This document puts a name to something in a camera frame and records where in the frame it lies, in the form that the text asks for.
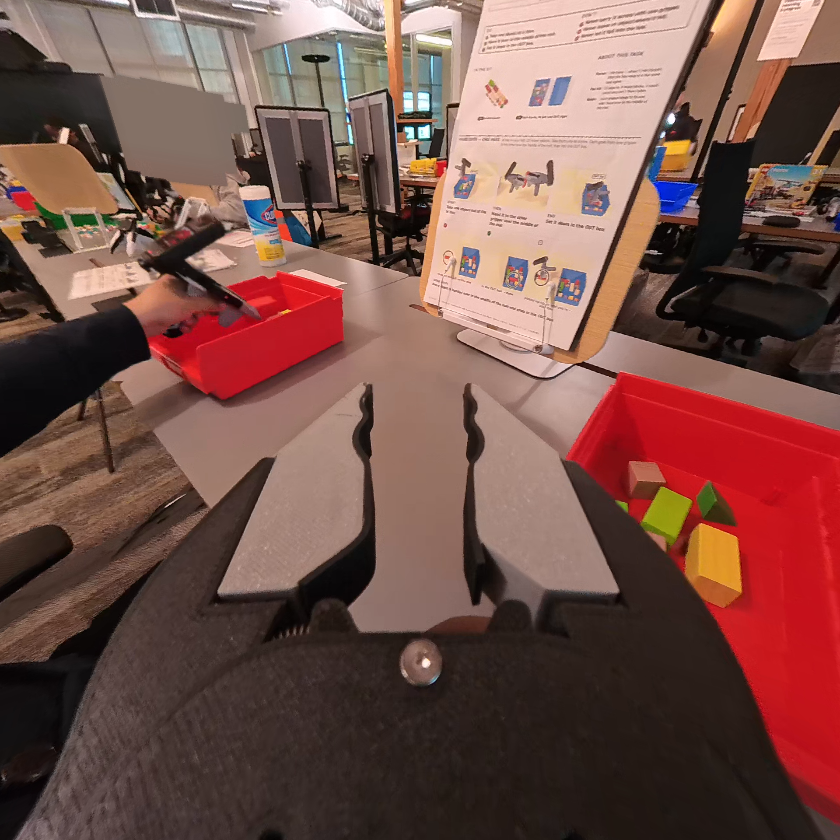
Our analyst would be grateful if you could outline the printed instruction sheet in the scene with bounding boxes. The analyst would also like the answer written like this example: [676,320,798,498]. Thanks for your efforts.
[423,0,732,352]

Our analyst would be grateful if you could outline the pale wooden board stand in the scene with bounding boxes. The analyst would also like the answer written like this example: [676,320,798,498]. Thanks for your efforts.
[0,144,120,216]

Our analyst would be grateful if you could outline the clear acrylic stand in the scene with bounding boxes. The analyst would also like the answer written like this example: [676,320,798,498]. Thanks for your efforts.
[62,208,110,254]

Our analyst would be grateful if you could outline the red plastic bin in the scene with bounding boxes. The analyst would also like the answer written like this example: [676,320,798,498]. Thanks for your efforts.
[566,372,840,824]
[147,270,345,400]

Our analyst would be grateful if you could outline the blue plastic bin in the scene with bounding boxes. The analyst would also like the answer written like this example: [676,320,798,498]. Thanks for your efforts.
[651,180,698,215]

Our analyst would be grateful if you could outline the disinfecting wipes canister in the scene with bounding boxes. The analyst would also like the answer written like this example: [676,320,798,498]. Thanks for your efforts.
[239,185,288,267]

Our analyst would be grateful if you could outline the printed paper sheets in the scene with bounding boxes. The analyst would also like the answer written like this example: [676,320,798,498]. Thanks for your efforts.
[69,261,157,301]

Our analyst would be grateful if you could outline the wooden pillar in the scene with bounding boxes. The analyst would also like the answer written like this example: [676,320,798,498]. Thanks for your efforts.
[382,0,406,120]

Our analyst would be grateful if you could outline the dark green triangular block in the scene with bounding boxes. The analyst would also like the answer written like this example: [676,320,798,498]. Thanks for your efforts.
[696,481,737,527]

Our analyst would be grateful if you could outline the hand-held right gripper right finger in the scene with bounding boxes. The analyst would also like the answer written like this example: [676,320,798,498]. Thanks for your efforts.
[462,382,622,608]

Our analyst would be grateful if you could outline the person's left hand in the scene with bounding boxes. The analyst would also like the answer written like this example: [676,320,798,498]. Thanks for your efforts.
[123,274,222,340]

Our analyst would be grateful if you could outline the wall poster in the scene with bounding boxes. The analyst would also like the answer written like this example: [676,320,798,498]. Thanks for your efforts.
[756,0,826,62]

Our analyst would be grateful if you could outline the lime green rectangular block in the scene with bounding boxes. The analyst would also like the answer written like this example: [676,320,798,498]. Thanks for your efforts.
[640,487,694,546]

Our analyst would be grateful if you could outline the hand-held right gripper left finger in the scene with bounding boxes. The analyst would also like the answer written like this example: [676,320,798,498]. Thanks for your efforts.
[217,382,378,605]

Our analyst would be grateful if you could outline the grey panel on stand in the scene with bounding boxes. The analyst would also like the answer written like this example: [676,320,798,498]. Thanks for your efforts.
[348,88,403,263]
[255,105,342,249]

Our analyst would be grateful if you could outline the large natural wooden block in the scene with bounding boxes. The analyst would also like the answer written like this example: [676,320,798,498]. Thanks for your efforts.
[626,461,668,500]

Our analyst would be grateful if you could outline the person's left forearm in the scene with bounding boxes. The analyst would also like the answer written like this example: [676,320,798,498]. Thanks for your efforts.
[0,305,153,458]

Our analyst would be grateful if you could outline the colourful toy box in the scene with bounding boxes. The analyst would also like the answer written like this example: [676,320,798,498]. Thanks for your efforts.
[747,164,829,212]

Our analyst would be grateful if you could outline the black office chair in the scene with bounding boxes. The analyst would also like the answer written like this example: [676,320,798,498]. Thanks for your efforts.
[656,140,834,358]
[375,193,429,271]

